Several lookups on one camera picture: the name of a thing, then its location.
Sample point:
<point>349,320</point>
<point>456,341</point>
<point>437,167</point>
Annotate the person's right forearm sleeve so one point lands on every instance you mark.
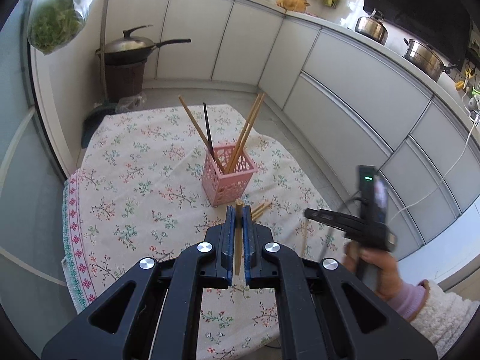
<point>447,320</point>

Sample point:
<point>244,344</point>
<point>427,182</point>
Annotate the floral tablecloth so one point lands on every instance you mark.
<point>138,193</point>

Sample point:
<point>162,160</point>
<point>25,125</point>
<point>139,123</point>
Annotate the brown stool under wok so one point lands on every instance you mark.
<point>124,81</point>

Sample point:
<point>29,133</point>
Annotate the clear plastic bag on floor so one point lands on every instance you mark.
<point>131,103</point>

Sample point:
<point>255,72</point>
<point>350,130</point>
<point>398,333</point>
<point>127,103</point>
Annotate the plastic bag of greens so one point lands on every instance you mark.
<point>54,23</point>

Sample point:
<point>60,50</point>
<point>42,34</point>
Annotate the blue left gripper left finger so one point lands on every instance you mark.
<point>227,243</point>

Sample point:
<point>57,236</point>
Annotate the dark black chopstick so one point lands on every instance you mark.
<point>208,130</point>

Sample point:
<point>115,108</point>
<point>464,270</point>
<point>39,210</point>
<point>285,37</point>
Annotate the pink perforated utensil basket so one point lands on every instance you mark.
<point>223,188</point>

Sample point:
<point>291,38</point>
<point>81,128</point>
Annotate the stainless steel stockpot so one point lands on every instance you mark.
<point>423,57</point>

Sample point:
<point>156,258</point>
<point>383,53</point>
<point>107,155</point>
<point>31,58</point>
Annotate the yellow clay pot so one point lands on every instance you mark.
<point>293,5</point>

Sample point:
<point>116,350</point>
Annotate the bamboo chopstick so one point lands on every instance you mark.
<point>245,131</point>
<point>304,233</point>
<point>238,236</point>
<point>242,133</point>
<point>260,210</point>
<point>207,141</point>

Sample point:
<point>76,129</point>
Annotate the stainless steel kettle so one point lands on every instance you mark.
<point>372,27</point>

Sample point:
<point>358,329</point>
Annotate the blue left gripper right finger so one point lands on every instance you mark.
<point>249,242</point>

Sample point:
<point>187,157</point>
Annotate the black wok with lid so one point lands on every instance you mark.
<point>130,49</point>

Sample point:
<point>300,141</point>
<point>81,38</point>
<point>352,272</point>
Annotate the black range hood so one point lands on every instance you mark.
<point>443,24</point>

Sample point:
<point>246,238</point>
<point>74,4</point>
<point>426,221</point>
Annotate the person's right hand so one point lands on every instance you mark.
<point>389,283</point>

